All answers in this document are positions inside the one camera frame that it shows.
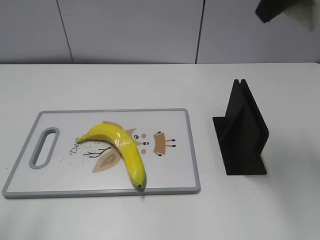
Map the black knife stand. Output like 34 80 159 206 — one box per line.
212 79 269 176

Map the yellow plastic banana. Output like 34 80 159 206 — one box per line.
76 123 146 189

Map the white-handled kitchen knife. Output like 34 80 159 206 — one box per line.
283 0 318 32

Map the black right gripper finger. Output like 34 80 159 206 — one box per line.
255 0 294 23

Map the white grey-rimmed cutting board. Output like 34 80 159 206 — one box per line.
2 108 201 199

